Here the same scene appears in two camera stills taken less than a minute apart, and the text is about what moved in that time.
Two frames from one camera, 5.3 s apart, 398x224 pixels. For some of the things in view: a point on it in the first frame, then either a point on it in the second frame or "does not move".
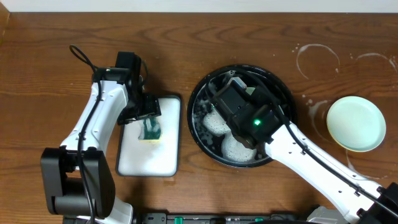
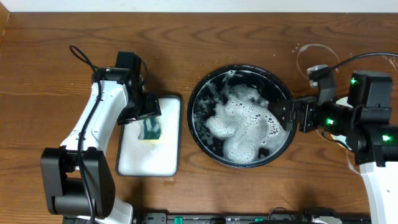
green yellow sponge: (150, 132) does not move
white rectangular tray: (136, 158) does not move
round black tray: (212, 139) does not move
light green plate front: (250, 90) → (341, 139)
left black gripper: (144, 112) does not move
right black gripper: (260, 95) → (308, 105)
